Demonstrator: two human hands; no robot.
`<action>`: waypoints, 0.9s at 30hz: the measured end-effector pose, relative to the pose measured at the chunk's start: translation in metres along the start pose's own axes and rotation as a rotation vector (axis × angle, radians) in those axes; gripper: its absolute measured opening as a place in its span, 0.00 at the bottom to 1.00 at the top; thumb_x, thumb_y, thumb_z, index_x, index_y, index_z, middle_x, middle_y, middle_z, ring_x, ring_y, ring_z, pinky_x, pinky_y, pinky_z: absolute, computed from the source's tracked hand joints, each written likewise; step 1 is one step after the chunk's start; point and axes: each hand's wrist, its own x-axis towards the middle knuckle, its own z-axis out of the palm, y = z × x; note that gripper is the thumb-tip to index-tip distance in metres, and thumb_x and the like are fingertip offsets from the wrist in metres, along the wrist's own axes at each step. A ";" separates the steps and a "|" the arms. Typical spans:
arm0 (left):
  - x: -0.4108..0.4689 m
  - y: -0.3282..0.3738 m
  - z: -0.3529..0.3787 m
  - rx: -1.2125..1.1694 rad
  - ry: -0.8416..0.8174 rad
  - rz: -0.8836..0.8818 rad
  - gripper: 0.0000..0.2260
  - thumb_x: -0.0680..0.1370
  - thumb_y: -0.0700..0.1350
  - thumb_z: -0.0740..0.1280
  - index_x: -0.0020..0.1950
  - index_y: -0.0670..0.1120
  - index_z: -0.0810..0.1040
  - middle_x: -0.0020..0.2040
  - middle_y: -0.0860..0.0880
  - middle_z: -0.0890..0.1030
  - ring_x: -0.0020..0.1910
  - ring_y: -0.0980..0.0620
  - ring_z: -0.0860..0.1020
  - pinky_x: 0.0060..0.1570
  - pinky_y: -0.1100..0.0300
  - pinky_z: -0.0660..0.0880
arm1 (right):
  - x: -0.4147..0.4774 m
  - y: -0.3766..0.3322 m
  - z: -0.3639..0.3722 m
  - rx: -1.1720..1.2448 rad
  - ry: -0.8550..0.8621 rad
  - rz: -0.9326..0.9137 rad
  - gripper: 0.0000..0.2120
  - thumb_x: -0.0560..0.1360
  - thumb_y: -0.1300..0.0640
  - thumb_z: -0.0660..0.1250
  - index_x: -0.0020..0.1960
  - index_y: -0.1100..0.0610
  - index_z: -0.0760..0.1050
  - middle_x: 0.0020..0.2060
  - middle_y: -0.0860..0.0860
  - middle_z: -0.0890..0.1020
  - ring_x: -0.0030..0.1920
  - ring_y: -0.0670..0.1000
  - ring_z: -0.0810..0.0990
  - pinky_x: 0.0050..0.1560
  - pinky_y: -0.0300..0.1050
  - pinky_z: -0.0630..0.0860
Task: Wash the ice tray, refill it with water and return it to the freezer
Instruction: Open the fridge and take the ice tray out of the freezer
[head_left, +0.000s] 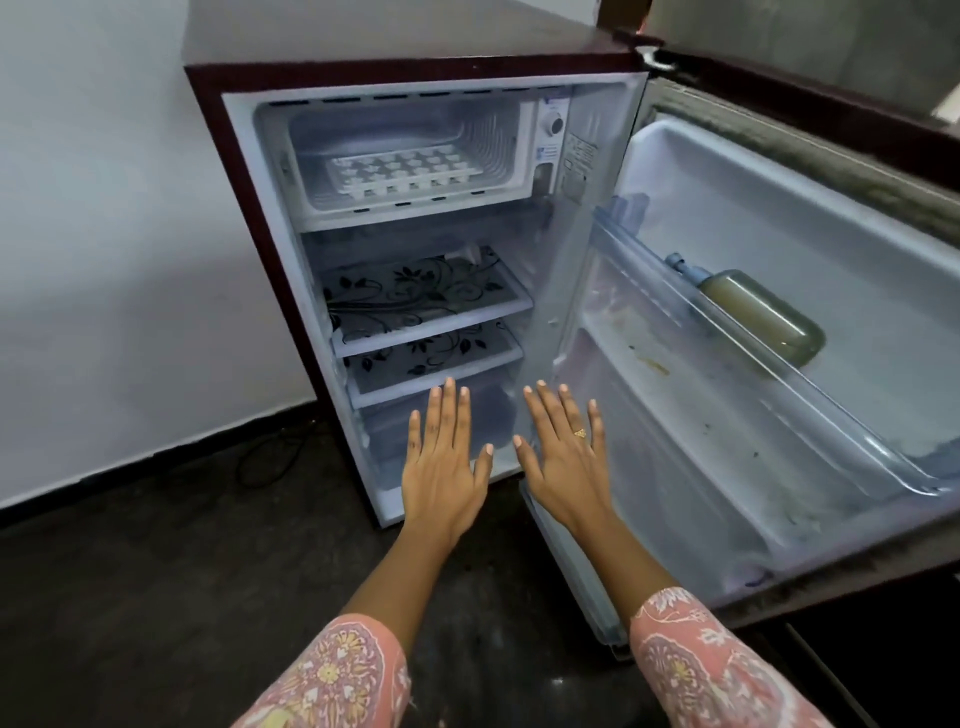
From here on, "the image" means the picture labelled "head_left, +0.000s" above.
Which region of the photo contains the refrigerator door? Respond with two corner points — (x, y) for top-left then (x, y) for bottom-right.
(519, 30), (960, 648)

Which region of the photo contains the person's left hand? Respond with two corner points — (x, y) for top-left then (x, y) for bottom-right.
(401, 377), (495, 549)

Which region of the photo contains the person's right forearm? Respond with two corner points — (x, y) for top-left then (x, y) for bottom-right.
(573, 510), (834, 728)

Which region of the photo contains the person's left forearm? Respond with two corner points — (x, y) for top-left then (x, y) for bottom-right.
(232, 525), (459, 728)

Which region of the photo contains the black power cable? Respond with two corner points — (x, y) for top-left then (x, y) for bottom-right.
(235, 421), (320, 490)

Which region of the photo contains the bottle of yellowish liquid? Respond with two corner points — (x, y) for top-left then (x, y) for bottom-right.
(665, 252), (828, 370)

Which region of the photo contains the person's right hand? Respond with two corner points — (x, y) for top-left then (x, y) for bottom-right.
(513, 381), (615, 535)

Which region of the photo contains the clear door rack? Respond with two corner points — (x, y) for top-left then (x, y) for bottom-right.
(588, 196), (948, 498)

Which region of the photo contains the clear chiller tray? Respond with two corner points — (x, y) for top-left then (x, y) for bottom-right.
(301, 198), (558, 277)

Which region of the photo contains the clear vegetable drawer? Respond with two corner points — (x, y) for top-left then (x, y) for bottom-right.
(361, 369), (524, 470)

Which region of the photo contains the floral glass shelf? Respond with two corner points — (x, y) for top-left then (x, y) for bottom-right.
(321, 245), (535, 360)
(343, 318), (525, 410)

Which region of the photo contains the thermostat control panel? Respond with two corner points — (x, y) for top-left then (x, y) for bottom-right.
(531, 96), (575, 202)

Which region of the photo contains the maroon small refrigerator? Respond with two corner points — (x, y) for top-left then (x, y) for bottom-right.
(183, 0), (651, 530)

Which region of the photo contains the white ice cube tray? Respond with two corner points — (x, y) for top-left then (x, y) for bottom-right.
(324, 144), (485, 202)

